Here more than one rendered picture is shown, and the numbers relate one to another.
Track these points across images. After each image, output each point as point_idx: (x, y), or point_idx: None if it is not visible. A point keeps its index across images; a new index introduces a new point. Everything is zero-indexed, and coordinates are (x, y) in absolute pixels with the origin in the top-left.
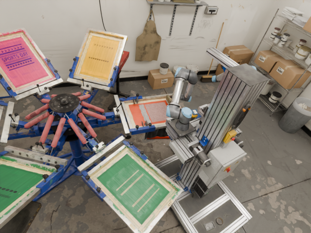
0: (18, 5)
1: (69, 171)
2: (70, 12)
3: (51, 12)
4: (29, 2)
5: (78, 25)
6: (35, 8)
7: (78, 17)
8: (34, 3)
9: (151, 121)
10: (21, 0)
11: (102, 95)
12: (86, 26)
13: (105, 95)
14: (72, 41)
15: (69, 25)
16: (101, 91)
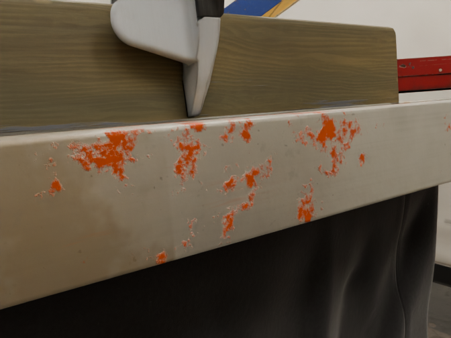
0: (307, 17)
1: None
2: (405, 3)
3: (360, 16)
4: (324, 3)
5: (425, 39)
6: (332, 14)
7: (427, 13)
8: (333, 1)
9: None
10: (313, 3)
11: (429, 322)
12: (449, 39)
13: (446, 328)
14: (400, 99)
15: (398, 43)
16: (448, 312)
